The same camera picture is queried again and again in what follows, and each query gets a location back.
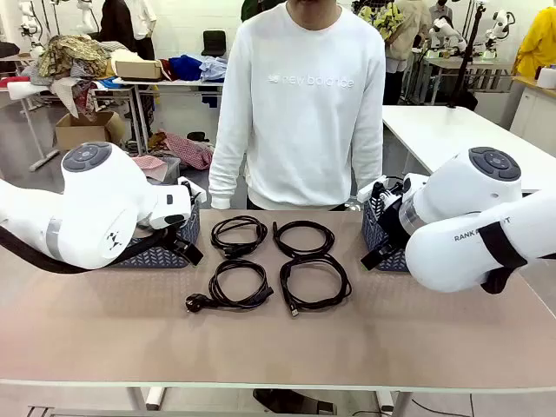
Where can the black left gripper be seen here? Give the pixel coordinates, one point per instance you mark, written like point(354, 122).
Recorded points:
point(179, 239)

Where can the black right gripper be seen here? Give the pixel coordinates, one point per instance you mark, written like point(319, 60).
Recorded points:
point(393, 230)

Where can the person's right forearm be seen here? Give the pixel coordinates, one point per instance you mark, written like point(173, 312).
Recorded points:
point(223, 174)

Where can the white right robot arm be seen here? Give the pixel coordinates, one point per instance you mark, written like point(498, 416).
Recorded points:
point(456, 260)

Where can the person's left forearm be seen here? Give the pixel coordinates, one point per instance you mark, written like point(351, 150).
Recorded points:
point(369, 165)

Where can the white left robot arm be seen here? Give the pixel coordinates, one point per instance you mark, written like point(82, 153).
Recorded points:
point(95, 204)

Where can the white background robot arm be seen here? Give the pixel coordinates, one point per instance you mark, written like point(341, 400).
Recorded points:
point(28, 17)
point(452, 32)
point(499, 26)

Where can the blue-grey lattice plastic basket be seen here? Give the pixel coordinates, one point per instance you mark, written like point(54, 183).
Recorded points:
point(165, 260)
point(368, 230)

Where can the grey crate with pink cloth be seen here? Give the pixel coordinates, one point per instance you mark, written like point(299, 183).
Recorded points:
point(169, 167)

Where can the plaid clothes heap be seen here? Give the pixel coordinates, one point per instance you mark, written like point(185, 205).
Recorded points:
point(187, 150)

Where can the white table leg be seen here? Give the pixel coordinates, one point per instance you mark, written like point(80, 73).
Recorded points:
point(154, 397)
point(399, 404)

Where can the person in white sweatshirt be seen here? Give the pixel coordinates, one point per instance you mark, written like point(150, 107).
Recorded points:
point(299, 130)

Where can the open cardboard box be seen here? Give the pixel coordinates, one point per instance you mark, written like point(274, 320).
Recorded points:
point(87, 134)

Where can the black shoe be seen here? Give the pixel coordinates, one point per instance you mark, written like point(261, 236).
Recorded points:
point(295, 401)

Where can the white background table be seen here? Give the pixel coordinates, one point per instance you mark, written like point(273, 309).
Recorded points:
point(182, 82)

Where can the light blue shirt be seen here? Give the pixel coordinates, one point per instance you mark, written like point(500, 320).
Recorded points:
point(213, 69)

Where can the blue cloth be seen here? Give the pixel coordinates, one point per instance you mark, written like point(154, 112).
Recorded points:
point(184, 67)

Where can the closed flat cardboard box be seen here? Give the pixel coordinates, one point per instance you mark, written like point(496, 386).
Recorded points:
point(139, 69)

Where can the black chair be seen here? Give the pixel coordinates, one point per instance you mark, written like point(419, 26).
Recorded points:
point(213, 43)

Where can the black tripod pole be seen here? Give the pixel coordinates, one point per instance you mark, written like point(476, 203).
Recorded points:
point(467, 65)

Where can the white cabinet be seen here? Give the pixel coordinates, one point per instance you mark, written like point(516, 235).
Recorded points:
point(534, 113)

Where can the grey background work table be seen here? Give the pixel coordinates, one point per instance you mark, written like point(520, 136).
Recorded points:
point(478, 63)

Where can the person in beige jacket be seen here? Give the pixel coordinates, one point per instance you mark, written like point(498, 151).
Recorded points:
point(412, 30)

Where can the white ironing board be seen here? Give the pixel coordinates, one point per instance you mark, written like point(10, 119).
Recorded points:
point(26, 89)

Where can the pile of patterned clothes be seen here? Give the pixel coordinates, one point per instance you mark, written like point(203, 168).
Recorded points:
point(74, 52)

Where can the person in white t-shirt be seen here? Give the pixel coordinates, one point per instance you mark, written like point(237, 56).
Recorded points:
point(143, 21)

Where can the person in black jacket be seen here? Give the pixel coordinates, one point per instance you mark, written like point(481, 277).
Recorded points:
point(115, 26)

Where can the yellow floral shirt person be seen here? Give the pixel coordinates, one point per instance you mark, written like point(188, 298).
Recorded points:
point(386, 19)

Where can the white roll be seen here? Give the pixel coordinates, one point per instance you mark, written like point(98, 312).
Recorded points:
point(548, 74)

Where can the person in yellow jacket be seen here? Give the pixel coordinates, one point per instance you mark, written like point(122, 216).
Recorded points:
point(540, 43)

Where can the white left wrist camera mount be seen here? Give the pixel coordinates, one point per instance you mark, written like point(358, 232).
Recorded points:
point(195, 189)

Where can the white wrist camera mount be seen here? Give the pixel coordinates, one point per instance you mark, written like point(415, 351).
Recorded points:
point(195, 189)
point(415, 182)

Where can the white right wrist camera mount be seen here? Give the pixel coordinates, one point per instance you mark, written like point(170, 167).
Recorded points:
point(415, 182)

